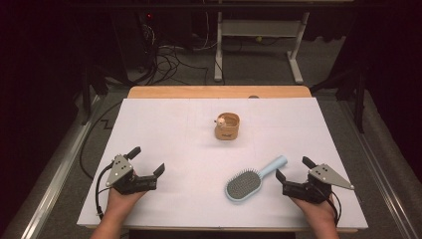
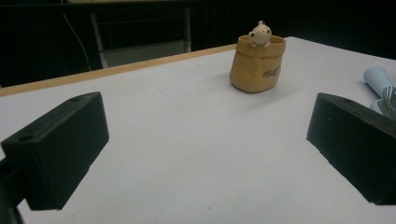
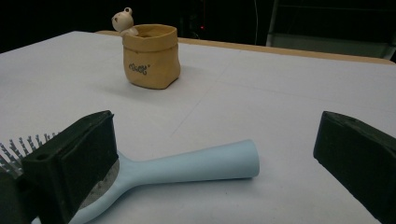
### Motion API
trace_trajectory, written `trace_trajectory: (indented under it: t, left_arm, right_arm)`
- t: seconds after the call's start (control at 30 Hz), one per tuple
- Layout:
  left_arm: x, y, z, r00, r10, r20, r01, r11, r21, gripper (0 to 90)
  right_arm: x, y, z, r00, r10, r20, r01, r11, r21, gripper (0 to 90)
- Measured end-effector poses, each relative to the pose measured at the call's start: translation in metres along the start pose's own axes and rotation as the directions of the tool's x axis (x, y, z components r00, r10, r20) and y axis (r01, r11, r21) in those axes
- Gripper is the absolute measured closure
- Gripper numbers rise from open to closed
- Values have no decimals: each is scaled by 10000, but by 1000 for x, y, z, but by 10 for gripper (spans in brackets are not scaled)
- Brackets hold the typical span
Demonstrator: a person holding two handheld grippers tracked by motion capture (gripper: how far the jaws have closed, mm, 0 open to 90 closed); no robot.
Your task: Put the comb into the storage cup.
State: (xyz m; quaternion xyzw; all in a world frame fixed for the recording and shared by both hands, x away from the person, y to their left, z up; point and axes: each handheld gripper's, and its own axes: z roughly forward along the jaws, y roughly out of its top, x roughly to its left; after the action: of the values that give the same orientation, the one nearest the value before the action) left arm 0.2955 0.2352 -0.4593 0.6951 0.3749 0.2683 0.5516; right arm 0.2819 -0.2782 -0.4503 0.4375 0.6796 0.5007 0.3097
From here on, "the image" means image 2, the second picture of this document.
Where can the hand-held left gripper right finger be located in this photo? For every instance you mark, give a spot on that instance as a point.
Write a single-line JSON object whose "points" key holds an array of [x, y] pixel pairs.
{"points": [[355, 146]]}

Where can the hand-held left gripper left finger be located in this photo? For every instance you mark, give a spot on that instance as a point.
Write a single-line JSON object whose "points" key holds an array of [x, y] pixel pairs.
{"points": [[59, 149]]}

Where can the light blue hairbrush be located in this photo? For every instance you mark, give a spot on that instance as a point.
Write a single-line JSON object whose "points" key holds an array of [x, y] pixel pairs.
{"points": [[382, 90]]}

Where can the yellow sack-shaped pot with figurine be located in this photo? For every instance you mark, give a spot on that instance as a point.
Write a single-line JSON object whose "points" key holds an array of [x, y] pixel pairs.
{"points": [[257, 67]]}

